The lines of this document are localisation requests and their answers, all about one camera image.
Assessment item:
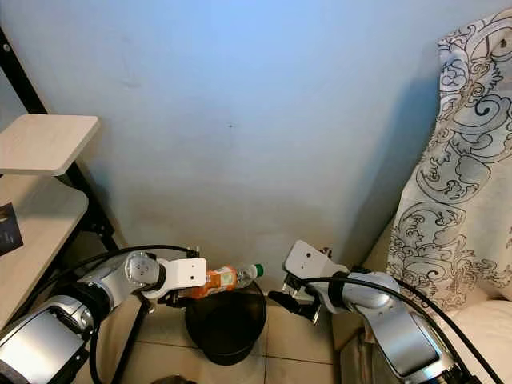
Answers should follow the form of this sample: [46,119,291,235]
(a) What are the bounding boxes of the black round trash bin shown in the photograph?
[184,280,268,367]

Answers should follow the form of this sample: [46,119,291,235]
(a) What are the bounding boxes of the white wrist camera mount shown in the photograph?
[157,257,208,300]
[282,239,351,311]

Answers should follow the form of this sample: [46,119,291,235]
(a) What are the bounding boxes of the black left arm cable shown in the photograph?
[76,244,202,384]

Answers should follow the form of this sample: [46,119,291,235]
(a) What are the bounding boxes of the dark printed card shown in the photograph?
[0,202,24,257]

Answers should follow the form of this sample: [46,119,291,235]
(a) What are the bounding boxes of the light wood shelf board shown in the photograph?
[0,114,102,177]

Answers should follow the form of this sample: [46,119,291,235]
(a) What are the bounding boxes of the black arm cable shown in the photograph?
[76,244,202,384]
[300,272,506,384]

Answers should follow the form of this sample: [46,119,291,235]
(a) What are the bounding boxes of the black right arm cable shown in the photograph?
[300,272,506,384]

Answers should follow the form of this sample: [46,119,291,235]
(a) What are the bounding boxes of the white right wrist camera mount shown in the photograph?
[282,239,351,311]

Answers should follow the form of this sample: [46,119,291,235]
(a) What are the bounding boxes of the plastic bottle orange label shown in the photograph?
[181,263,265,302]

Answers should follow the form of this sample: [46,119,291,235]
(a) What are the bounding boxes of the white quilted mattress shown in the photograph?
[440,298,512,384]

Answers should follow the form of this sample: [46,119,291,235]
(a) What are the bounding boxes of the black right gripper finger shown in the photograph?
[268,290,306,314]

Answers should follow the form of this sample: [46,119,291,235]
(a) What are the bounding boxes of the white black swirl curtain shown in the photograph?
[386,8,512,314]

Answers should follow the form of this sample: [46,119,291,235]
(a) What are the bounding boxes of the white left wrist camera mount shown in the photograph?
[157,257,208,300]

